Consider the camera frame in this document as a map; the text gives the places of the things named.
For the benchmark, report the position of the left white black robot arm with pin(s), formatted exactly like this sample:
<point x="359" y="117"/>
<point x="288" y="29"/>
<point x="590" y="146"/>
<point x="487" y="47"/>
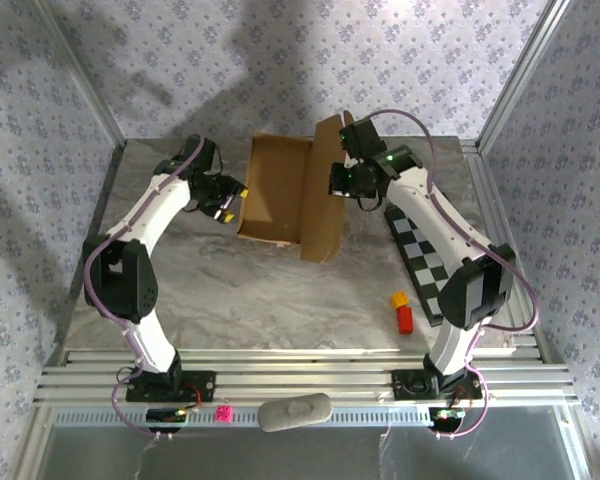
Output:
<point x="145" y="215"/>

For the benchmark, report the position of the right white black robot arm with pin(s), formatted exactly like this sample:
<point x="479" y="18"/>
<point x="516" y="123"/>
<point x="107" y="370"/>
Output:
<point x="430" y="210"/>

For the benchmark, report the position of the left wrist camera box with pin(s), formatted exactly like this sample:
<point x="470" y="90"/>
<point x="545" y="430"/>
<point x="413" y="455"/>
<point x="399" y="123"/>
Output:
<point x="202" y="152"/>

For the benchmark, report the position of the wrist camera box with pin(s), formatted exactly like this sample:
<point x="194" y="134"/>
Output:
<point x="202" y="152"/>
<point x="362" y="137"/>

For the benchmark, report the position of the aluminium side rail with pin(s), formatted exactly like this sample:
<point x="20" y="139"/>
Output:
<point x="495" y="200"/>

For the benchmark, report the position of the right small circuit board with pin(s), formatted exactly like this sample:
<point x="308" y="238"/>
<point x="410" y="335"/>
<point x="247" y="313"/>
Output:
<point x="445" y="416"/>

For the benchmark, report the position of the aluminium corner post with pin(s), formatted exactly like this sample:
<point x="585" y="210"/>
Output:
<point x="521" y="70"/>
<point x="83" y="70"/>

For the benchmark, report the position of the left small circuit board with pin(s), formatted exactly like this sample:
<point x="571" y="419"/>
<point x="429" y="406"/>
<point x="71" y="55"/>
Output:
<point x="165" y="416"/>

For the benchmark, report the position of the yellow toy brick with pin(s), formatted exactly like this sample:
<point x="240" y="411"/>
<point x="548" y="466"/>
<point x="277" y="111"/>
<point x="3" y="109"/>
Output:
<point x="400" y="300"/>

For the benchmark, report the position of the red toy brick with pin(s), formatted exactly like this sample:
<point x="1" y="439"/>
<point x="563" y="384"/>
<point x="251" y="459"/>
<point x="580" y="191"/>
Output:
<point x="405" y="320"/>

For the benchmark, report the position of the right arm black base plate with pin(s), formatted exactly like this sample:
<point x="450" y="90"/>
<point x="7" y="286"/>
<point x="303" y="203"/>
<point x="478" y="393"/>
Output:
<point x="405" y="385"/>

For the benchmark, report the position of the aluminium rail frame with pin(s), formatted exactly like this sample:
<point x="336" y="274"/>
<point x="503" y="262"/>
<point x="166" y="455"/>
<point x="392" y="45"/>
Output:
<point x="305" y="375"/>

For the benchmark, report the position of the small circuit board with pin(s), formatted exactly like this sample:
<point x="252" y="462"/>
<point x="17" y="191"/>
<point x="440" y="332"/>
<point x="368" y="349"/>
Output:
<point x="165" y="416"/>
<point x="445" y="416"/>

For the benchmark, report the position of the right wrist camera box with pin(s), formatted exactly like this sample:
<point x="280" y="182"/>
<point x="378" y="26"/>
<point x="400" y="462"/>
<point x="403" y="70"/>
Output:
<point x="362" y="137"/>

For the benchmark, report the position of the grey oval stone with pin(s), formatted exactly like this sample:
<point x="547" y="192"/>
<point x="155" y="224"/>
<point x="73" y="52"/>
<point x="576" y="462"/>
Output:
<point x="295" y="412"/>

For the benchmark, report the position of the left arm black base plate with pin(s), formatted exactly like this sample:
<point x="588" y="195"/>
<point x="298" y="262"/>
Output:
<point x="200" y="385"/>

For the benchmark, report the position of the pink toy brick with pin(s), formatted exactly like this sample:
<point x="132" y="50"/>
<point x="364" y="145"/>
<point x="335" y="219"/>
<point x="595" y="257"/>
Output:
<point x="224" y="414"/>

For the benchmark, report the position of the brown cardboard box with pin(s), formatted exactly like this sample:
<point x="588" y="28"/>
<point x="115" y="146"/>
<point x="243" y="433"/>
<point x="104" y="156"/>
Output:
<point x="280" y="190"/>

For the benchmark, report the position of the black white checkerboard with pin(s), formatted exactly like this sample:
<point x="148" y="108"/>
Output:
<point x="420" y="250"/>

